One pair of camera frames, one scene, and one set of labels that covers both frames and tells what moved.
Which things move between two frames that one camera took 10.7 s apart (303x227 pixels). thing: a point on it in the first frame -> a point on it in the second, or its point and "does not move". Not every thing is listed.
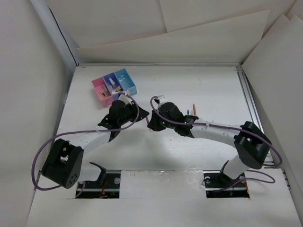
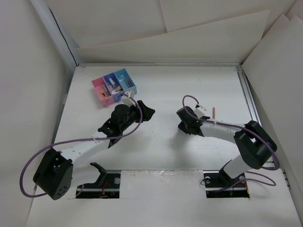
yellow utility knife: (103, 94) does not move
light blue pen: (104, 88) does not move
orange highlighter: (194, 109) -> (213, 112)
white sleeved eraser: (111, 81) does not move
